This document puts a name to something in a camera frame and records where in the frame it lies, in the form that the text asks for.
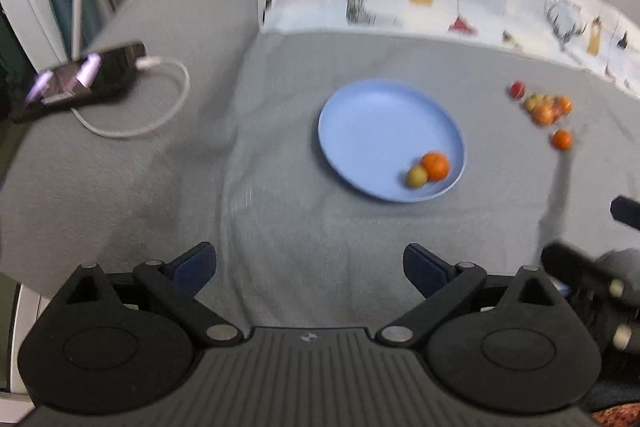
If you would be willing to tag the red fruit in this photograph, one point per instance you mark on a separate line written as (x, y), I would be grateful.
(517, 90)
(556, 112)

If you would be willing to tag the black smartphone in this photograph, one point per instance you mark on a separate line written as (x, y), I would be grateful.
(94, 78)

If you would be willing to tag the green longan front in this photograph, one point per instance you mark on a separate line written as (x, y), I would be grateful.
(416, 177)

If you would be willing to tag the orange mandarin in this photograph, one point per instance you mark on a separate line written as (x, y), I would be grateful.
(436, 164)
(562, 139)

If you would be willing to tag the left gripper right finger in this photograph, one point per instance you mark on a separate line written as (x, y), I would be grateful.
(446, 290)

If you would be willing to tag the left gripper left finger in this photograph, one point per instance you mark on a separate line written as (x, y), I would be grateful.
(170, 289)

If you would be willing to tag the blue round plate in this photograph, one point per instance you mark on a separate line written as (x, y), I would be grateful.
(371, 132)

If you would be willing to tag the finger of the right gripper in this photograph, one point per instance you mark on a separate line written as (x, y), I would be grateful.
(627, 211)
(577, 271)

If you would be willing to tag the orange fruit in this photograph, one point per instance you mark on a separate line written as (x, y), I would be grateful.
(543, 115)
(563, 105)

